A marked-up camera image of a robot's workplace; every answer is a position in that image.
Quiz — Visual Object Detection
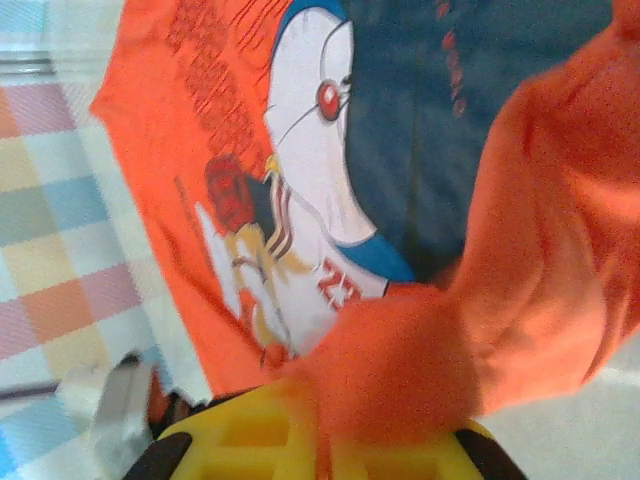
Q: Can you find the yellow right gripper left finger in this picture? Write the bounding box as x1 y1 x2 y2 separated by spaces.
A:
124 381 322 480

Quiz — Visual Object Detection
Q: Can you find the orange printed t-shirt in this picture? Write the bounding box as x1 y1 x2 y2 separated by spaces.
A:
88 0 640 444

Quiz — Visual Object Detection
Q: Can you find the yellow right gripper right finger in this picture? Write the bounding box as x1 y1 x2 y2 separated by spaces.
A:
321 418 527 480

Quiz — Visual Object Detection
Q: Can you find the pastel checked backdrop cloth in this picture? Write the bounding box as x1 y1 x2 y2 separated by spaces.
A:
0 0 214 480

